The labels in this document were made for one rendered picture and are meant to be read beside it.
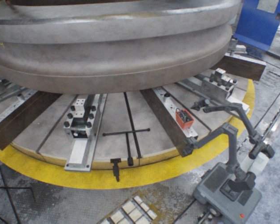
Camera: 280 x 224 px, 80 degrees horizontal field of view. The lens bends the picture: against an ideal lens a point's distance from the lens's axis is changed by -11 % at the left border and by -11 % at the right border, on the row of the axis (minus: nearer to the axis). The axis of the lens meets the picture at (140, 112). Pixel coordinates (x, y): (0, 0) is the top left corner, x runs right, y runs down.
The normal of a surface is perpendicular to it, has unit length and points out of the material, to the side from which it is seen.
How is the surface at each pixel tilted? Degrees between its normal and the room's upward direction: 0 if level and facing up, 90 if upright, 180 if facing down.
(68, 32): 90
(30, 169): 0
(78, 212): 0
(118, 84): 90
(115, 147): 0
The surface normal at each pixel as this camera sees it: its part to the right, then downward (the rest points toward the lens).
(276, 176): 0.00, -0.72
